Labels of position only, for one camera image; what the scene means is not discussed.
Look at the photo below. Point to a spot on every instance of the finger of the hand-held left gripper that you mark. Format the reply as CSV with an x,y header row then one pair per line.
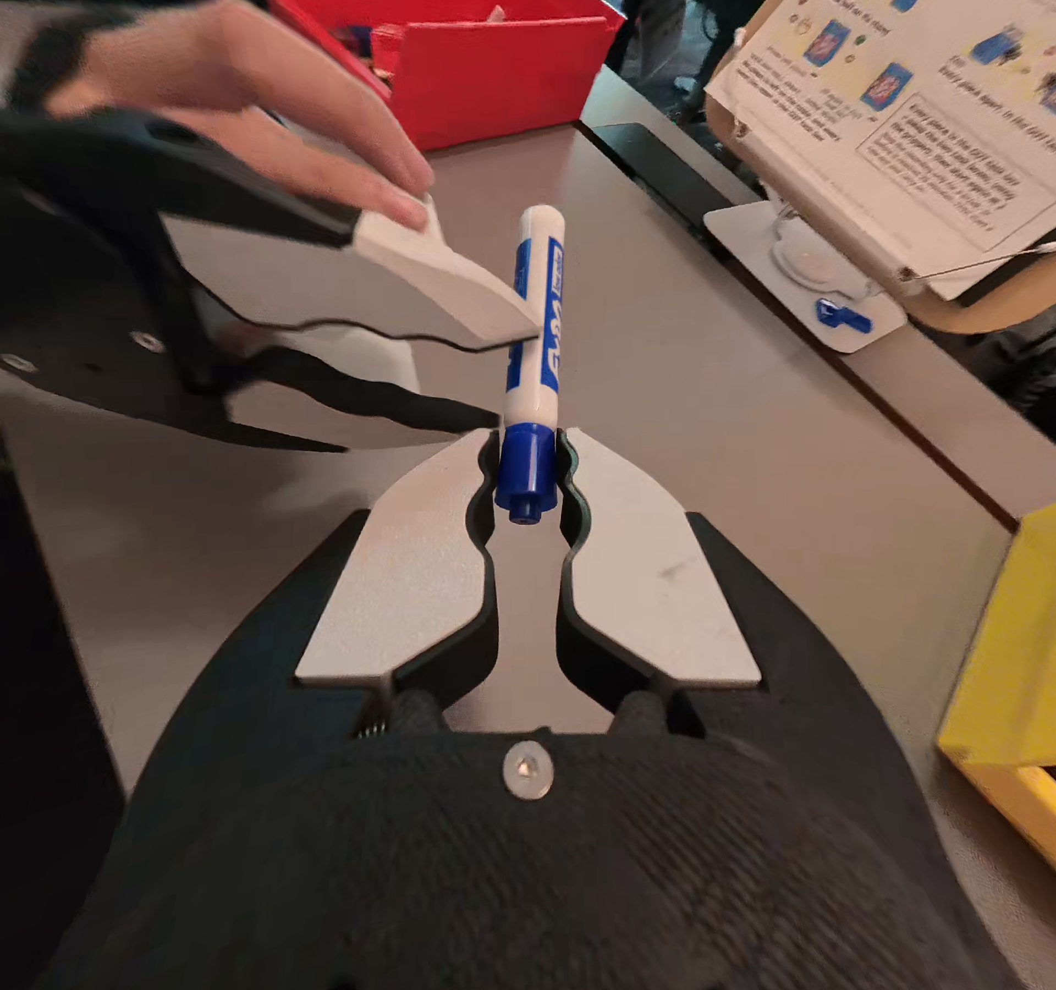
x,y
347,405
380,281

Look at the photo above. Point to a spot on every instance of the red plastic bin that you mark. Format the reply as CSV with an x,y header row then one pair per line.
x,y
479,33

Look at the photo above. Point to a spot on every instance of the blue and white marker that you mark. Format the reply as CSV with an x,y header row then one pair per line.
x,y
537,347

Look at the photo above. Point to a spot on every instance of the white stand base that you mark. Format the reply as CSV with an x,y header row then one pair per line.
x,y
759,248

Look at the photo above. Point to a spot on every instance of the yellow plastic bin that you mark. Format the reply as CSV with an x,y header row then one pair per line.
x,y
1015,677

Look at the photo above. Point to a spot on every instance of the instruction sheet board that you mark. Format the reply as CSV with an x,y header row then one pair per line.
x,y
924,83

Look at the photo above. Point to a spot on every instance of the person's left hand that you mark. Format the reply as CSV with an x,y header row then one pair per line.
x,y
264,91

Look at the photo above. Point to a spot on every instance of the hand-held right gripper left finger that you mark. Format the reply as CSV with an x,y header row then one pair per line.
x,y
396,594

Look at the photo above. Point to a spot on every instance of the blue clip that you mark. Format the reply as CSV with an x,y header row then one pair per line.
x,y
842,317

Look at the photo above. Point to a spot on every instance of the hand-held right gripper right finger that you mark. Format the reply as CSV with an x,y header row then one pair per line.
x,y
660,594

